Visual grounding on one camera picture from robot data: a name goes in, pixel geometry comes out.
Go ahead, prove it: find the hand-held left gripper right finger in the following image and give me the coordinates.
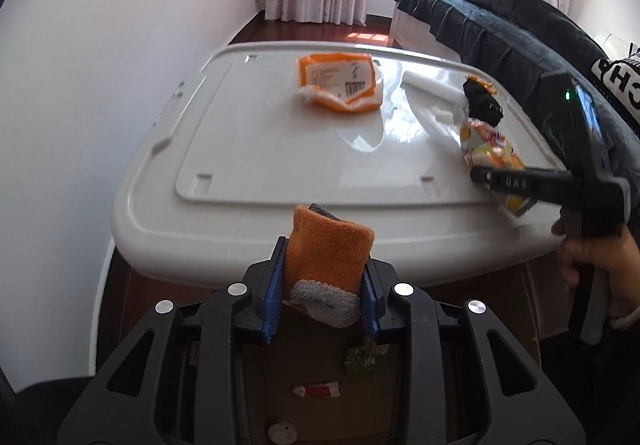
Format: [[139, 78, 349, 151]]
[[361, 260, 586, 445]]

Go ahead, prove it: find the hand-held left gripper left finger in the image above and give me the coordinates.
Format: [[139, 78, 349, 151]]
[[60, 235, 291, 445]]

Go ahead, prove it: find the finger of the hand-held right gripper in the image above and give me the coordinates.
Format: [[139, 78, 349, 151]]
[[470, 165, 581, 206]]

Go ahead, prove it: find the orange fruit print packet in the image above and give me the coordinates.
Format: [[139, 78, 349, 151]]
[[459, 117, 538, 220]]

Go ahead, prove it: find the green snack packet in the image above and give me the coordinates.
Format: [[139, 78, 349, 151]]
[[344, 335, 391, 382]]

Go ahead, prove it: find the orange and grey sock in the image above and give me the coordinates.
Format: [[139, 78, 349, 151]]
[[282, 203, 376, 328]]

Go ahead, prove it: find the brown cardboard box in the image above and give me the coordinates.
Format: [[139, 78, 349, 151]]
[[107, 245, 543, 445]]

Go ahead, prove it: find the red and white wrapper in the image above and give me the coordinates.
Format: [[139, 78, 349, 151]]
[[292, 381, 343, 400]]

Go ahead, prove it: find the person's right forearm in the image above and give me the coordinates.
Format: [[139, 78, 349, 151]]
[[600, 302, 640, 445]]

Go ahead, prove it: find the person's right hand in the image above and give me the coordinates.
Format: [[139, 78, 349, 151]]
[[551, 219, 640, 326]]

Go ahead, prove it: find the black sock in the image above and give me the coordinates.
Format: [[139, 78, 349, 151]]
[[462, 79, 503, 127]]

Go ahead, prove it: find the orange plastic hair claw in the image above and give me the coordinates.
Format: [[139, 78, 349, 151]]
[[466, 74, 496, 93]]

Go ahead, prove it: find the black and white pillow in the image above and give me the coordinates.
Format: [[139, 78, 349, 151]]
[[590, 32, 640, 136]]

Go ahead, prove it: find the white plastic storage bin lid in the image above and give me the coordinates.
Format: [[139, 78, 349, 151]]
[[111, 41, 596, 293]]

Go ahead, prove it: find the dark blue bed blanket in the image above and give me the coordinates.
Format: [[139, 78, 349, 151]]
[[387, 0, 640, 186]]

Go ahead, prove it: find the orange and white snack packet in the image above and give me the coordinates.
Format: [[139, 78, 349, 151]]
[[290, 52, 385, 114]]

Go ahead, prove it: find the white bed frame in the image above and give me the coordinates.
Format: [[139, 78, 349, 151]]
[[389, 0, 436, 48]]

